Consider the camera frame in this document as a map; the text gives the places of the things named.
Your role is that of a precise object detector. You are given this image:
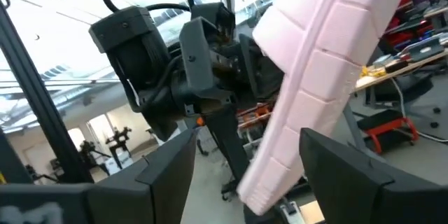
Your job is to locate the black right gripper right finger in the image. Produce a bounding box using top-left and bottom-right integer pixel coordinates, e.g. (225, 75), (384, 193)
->
(299, 127), (448, 224)

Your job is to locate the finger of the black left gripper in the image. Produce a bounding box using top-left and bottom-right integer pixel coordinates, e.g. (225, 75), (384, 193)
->
(204, 106), (252, 185)

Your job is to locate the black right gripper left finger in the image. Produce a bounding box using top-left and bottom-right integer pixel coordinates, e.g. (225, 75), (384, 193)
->
(86, 128), (197, 224)

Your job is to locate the pink rubber slide sandal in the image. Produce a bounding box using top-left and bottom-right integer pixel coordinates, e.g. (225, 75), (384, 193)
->
(236, 0), (413, 217)

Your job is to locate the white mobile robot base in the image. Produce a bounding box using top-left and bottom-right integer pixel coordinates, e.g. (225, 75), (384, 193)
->
(77, 139), (113, 179)
(104, 125), (134, 176)

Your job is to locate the red black step stool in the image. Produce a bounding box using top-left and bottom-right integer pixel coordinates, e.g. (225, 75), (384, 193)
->
(356, 108), (420, 155)

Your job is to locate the black office chair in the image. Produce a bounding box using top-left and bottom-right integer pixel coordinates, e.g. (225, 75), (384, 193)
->
(365, 72), (442, 130)

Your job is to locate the wooden top workbench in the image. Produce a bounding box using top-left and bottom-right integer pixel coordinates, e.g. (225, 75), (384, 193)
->
(344, 47), (448, 151)

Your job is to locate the white cable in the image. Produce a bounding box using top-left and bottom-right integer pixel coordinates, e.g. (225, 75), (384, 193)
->
(389, 76), (448, 144)

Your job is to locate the black aluminium rig frame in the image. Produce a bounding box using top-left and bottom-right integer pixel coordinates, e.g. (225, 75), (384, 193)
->
(0, 0), (95, 186)

